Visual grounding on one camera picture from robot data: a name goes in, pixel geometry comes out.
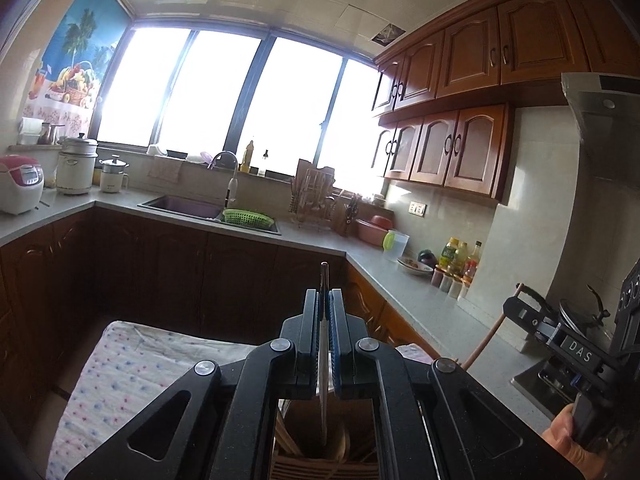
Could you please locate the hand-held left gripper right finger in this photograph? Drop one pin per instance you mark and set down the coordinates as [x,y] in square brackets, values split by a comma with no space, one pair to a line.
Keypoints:
[337,345]

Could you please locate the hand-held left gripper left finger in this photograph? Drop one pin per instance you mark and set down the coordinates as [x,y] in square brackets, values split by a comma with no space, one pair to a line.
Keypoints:
[312,345]

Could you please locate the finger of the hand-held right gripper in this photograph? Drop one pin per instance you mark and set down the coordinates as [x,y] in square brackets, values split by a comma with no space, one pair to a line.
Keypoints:
[532,317]

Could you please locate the wooden chopstick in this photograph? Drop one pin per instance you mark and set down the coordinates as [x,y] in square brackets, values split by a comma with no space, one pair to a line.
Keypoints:
[487,337]

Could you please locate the slim silver utensil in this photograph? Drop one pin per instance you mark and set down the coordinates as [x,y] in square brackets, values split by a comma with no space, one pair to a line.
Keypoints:
[324,277]

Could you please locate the wooden utensil holder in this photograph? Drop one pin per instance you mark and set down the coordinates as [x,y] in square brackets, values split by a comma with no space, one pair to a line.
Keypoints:
[325,470]

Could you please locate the person's right hand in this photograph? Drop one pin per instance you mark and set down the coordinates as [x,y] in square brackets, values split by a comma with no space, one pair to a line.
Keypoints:
[561,430]

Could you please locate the steel stove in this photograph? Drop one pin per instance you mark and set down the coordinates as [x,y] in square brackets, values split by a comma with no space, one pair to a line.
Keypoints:
[535,385]

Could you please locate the white spice jar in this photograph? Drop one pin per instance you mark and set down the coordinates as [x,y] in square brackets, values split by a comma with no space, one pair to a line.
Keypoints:
[464,291]
[446,284]
[456,288]

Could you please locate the pale yellow oil bottle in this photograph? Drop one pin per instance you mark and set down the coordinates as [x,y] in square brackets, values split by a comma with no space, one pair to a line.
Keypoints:
[462,258]

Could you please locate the bunch of wooden chopsticks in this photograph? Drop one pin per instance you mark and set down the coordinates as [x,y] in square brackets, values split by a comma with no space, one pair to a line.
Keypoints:
[286,437]

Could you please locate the green label oil bottle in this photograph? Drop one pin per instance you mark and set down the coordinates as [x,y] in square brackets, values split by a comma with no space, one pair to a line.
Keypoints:
[451,255]

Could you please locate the brown spice jar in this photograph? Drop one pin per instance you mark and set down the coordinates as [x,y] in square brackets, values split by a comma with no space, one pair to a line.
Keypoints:
[436,277]

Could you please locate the plate with food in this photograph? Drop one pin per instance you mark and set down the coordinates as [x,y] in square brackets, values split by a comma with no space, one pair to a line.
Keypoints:
[412,265]

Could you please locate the pink plastic basin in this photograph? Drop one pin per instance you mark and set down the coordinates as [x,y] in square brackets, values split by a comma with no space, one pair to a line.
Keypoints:
[370,235]

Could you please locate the purple eggplant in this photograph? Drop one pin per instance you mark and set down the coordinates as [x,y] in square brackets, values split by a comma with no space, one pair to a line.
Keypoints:
[426,256]

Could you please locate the knife block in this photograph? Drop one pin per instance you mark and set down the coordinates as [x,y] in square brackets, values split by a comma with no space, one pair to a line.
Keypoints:
[347,215]

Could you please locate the red plastic bowl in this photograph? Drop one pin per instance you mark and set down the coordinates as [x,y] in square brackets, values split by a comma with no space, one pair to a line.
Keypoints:
[380,220]

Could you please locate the green plastic basket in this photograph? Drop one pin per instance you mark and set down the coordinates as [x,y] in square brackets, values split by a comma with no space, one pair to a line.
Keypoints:
[245,217]

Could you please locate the wooden base cabinets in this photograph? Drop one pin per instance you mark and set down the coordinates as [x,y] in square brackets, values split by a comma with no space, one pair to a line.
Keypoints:
[175,270]

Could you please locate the steel faucet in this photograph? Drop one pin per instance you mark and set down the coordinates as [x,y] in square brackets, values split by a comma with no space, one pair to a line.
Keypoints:
[232,185]

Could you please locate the yellow detergent bottle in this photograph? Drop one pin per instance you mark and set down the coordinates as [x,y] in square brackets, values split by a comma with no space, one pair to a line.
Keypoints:
[247,160]

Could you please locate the steel kitchen sink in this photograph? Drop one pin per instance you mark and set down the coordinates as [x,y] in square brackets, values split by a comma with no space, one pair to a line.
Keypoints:
[175,205]

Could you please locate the printed white cloth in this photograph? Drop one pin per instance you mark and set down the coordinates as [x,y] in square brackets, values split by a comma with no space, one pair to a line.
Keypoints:
[115,375]

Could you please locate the steel range hood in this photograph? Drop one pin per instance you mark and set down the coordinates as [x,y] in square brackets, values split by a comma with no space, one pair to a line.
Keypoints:
[600,120]

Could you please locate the beige dish cloth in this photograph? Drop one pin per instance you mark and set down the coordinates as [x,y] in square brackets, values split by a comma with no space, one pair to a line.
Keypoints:
[162,170]

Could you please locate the small white electric pot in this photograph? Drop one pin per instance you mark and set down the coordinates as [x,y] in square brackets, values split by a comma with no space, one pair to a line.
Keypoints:
[112,177]

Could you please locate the large kitchen window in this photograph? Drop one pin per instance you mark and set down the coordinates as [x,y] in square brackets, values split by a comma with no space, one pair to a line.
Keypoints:
[210,85]

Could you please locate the large white cooker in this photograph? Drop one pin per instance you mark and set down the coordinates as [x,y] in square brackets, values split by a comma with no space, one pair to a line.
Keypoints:
[75,170]

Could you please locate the ceiling vent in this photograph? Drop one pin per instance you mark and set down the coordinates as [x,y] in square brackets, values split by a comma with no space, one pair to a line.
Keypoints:
[388,35]

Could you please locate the red and white rice cooker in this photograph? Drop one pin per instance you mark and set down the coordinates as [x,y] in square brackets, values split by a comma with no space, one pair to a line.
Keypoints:
[20,185]

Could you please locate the paper towel roll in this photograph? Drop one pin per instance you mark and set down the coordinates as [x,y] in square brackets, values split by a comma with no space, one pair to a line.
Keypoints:
[30,130]

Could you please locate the white wall socket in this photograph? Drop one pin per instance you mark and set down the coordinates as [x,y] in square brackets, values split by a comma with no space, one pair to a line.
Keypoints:
[417,208]

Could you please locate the wooden wall cabinet row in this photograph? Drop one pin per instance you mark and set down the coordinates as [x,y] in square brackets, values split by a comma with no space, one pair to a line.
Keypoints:
[435,145]
[470,55]

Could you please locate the wall poster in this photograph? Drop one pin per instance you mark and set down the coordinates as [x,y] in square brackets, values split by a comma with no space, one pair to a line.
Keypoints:
[80,50]

